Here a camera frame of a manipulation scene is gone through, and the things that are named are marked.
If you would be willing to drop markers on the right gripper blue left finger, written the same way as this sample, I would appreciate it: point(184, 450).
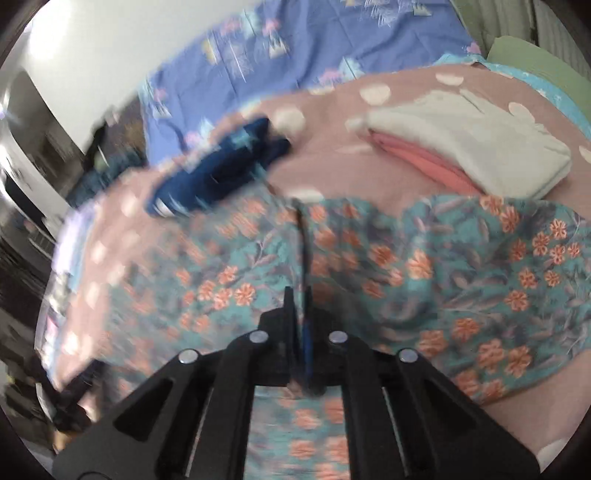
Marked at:
point(281, 358)

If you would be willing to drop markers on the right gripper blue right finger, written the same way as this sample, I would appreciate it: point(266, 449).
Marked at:
point(324, 348)

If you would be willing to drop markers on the teal floral shirt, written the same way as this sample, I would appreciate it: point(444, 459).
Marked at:
point(495, 292)

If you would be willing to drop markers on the pink polka dot blanket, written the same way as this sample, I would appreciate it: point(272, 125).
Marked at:
point(327, 160)

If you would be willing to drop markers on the navy star garment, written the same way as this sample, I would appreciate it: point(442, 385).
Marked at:
point(240, 157)

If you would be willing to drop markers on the dark teal fuzzy blanket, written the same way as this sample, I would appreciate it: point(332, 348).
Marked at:
point(94, 182)

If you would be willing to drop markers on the cream folded garment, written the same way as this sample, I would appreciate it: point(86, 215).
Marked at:
point(504, 154)

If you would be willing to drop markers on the blue tree pattern pillow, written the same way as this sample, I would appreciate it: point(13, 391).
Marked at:
point(282, 46)

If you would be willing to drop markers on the light blue bed sheet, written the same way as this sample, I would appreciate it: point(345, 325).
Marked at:
point(544, 88)

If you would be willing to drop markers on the green pillow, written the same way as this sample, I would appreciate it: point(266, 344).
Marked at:
point(520, 54)

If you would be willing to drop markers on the white pleated curtain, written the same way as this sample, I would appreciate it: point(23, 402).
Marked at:
point(551, 25)

